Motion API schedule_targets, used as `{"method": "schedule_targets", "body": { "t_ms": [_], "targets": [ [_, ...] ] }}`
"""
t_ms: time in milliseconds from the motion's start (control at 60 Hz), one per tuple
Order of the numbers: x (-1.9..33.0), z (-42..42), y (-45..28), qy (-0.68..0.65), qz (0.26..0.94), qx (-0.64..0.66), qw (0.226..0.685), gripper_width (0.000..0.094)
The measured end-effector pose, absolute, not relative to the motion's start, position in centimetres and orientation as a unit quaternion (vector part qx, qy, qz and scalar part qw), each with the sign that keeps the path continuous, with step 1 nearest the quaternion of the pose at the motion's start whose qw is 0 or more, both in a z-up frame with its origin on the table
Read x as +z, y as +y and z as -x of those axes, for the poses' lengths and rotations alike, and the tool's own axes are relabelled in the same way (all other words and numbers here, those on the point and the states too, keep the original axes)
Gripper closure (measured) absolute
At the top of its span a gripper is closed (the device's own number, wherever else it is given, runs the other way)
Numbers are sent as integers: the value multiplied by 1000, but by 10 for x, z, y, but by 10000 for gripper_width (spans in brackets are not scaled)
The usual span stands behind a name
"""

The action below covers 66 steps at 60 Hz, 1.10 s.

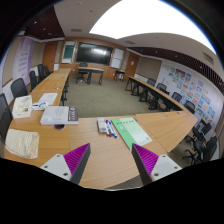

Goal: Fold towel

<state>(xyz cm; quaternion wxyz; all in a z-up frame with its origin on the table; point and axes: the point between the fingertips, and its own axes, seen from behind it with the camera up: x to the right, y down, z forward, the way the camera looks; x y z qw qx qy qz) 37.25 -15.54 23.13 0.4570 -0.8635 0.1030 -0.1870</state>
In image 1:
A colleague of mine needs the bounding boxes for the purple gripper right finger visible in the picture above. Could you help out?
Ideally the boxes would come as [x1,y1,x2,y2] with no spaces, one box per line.
[131,144,181,185]

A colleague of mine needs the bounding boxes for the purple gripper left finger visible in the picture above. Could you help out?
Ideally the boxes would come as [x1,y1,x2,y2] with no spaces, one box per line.
[41,143,91,184]

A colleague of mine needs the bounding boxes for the cream knitted towel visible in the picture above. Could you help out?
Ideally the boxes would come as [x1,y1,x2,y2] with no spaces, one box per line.
[5,129,39,159]

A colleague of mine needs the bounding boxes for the green folder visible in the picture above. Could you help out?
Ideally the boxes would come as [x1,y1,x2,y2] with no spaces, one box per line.
[112,117,152,149]

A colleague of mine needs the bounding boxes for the white whiteboard eraser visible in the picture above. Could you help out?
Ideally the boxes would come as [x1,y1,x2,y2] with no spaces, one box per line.
[97,117,106,133]

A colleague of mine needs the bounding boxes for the red marker pen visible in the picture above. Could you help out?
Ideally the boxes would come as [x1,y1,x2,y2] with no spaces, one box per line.
[104,120,111,137]

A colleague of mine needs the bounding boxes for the black office chair right near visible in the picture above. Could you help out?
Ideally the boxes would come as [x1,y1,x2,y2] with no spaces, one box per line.
[189,136,217,165]

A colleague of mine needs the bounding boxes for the black office chair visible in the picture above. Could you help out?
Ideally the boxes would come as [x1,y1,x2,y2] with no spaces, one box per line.
[0,93,13,143]
[11,78,28,98]
[189,136,217,165]

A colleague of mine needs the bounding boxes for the white book with dark spine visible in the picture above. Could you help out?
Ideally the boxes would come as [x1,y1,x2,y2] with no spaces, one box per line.
[40,106,78,125]

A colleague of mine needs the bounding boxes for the blue marker pen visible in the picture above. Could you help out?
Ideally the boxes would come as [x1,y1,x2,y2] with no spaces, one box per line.
[106,120,117,138]

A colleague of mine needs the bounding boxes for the small white blue box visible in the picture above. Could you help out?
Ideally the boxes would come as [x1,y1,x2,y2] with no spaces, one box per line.
[31,102,48,111]

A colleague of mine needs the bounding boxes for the right row long table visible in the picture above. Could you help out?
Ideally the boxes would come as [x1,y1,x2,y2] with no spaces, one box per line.
[128,77,185,111]

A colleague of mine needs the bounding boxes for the row long table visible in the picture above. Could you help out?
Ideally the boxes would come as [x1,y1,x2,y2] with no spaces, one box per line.
[128,77,185,111]
[29,67,73,107]

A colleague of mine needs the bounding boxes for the white paper sheet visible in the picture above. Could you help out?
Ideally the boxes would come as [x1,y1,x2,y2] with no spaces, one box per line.
[39,93,57,105]

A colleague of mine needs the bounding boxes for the white printed cloth bag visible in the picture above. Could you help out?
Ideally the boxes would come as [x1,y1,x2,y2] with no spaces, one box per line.
[12,95,32,119]

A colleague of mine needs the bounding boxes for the black office chair near left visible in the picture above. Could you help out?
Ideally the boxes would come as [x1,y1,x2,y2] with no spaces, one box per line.
[0,93,13,143]

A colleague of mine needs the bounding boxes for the left row long table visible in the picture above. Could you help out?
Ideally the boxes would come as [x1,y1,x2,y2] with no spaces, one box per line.
[29,67,73,107]

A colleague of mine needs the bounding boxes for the small desk at front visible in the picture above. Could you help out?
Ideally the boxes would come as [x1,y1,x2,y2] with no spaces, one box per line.
[76,67,104,85]

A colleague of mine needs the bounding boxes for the colourful wall poster board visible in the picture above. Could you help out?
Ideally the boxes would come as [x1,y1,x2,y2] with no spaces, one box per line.
[161,64,216,126]

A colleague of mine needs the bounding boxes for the purple white wall banner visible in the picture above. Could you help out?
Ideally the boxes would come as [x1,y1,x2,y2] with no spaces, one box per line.
[13,37,34,84]

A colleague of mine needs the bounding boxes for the large black wall screen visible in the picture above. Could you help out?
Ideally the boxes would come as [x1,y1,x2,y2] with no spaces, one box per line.
[76,42,113,65]

